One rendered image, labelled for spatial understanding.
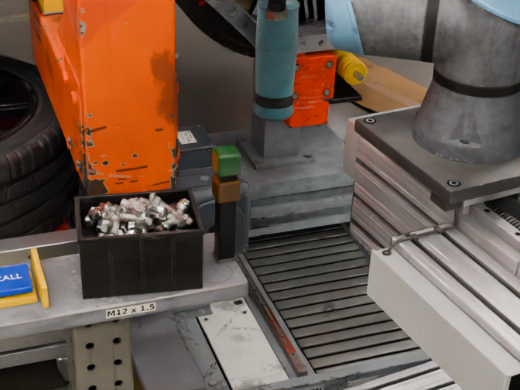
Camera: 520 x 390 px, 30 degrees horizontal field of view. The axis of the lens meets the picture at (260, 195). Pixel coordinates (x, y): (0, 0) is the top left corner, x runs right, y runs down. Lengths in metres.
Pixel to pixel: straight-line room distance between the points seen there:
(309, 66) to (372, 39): 0.99
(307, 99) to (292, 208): 0.31
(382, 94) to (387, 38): 2.24
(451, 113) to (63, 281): 0.73
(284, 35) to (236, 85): 1.46
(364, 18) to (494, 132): 0.22
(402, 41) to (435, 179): 0.18
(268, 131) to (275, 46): 0.45
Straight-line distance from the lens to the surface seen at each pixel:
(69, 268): 1.68
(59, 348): 2.00
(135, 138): 1.69
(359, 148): 1.44
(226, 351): 2.08
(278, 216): 2.42
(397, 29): 1.22
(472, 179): 1.23
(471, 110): 1.26
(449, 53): 1.24
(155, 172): 1.73
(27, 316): 1.58
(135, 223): 1.58
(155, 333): 2.05
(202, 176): 2.04
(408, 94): 3.49
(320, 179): 2.45
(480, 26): 1.22
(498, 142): 1.27
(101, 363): 1.70
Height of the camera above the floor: 1.39
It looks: 30 degrees down
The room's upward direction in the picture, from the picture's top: 2 degrees clockwise
